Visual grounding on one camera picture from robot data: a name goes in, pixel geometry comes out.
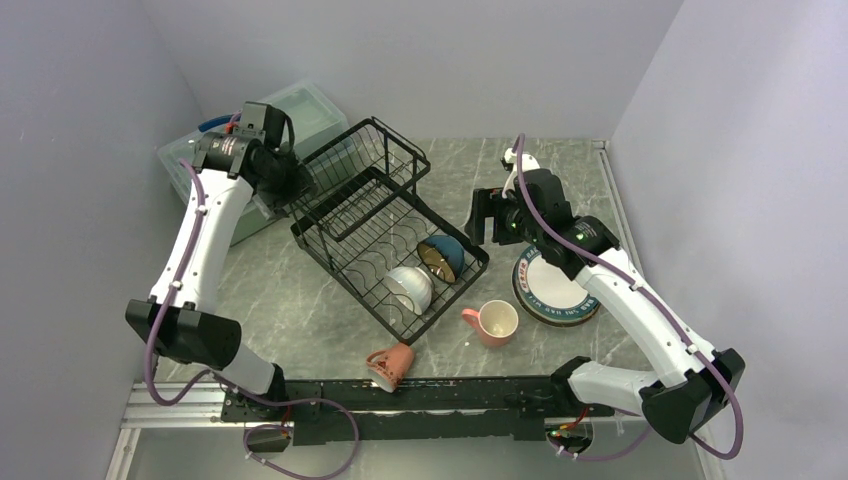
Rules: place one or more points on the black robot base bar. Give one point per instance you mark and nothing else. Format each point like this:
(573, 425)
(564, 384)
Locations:
(522, 408)

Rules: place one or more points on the dark blue tan bowl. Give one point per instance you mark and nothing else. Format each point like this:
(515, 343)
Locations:
(444, 257)

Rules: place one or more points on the small pink mug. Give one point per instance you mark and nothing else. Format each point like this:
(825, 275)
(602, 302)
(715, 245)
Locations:
(388, 367)

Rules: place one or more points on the black wire dish rack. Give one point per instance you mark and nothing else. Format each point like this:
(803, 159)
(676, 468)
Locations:
(363, 217)

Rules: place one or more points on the green rimmed white plate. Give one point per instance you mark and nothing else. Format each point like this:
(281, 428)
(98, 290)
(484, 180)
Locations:
(553, 291)

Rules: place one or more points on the white ceramic bowl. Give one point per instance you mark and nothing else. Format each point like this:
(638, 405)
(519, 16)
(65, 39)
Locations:
(411, 286)

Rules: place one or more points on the blue handled pliers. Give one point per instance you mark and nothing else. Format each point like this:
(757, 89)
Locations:
(218, 121)

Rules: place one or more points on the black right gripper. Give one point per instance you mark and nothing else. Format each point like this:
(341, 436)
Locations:
(489, 202)

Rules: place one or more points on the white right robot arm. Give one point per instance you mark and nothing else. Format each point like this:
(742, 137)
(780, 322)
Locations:
(689, 382)

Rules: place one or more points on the large pink mug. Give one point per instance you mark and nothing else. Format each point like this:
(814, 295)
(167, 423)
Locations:
(495, 322)

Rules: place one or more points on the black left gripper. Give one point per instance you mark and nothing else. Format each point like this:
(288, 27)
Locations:
(300, 181)

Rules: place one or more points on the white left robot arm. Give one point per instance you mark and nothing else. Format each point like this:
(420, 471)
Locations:
(178, 320)

